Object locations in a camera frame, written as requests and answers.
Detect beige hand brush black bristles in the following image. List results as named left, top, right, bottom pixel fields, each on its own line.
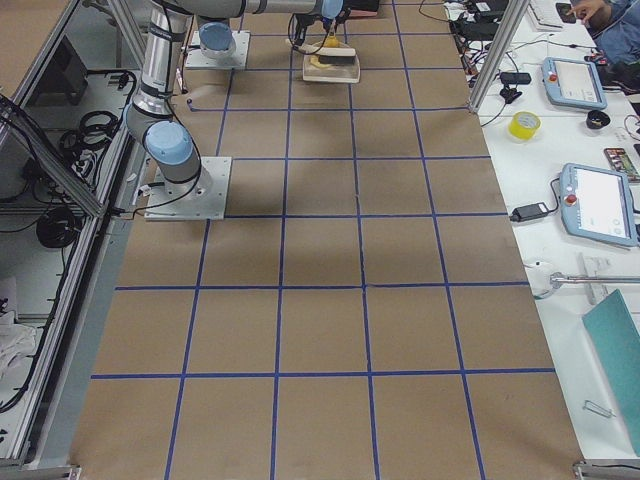
left=288, top=41, right=357, bottom=66

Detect pale yellow foam piece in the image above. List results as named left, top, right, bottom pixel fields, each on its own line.
left=309, top=55, right=330, bottom=69

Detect black lined trash bin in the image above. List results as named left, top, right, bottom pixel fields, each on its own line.
left=344, top=0, right=380, bottom=15

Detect black power adapter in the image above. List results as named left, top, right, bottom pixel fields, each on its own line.
left=509, top=202, right=550, bottom=223

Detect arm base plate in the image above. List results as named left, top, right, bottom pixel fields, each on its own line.
left=144, top=156, right=232, bottom=221
left=185, top=30, right=251, bottom=70

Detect black adapter upper table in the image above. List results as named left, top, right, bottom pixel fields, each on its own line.
left=499, top=72, right=531, bottom=85

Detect yellow tape roll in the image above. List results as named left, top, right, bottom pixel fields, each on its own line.
left=508, top=111, right=541, bottom=141

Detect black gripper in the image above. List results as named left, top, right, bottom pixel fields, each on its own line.
left=290, top=14, right=323, bottom=48

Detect lower teach pendant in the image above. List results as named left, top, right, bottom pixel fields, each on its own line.
left=559, top=163, right=639, bottom=248

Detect teach pendant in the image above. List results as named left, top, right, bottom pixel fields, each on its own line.
left=541, top=57, right=608, bottom=110
left=559, top=163, right=639, bottom=248

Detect teal board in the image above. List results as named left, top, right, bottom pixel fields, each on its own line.
left=582, top=289, right=639, bottom=455

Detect beige plastic dustpan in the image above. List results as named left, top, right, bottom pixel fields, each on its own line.
left=302, top=26, right=360, bottom=84

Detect person in blue shirt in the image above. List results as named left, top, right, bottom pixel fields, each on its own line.
left=570, top=0, right=639, bottom=64

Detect upper teach pendant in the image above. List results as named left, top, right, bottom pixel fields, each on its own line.
left=541, top=57, right=608, bottom=110

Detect white round lamp base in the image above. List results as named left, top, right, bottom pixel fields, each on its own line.
left=523, top=259, right=567, bottom=300

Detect black webcam clamp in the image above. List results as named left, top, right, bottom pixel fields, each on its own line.
left=499, top=85, right=522, bottom=105

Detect white keyboard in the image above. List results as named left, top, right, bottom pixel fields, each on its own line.
left=527, top=0, right=564, bottom=31

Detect aluminium frame post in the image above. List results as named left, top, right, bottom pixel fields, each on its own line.
left=468, top=0, right=529, bottom=114

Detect black small bowl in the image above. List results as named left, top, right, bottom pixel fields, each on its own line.
left=585, top=110, right=611, bottom=131

